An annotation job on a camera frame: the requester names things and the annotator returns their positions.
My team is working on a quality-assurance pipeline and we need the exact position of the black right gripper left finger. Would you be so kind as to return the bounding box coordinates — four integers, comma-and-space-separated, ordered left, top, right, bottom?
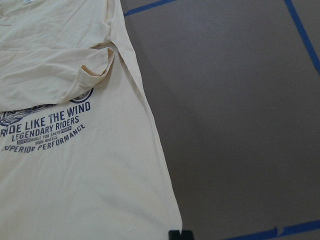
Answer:
168, 230, 181, 240

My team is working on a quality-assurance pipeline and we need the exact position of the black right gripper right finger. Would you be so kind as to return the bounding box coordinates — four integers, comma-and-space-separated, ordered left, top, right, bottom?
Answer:
180, 230, 193, 240

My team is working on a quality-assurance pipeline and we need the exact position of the cream long-sleeve printed shirt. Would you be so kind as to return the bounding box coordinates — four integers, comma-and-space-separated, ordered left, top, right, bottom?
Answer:
0, 0, 183, 240

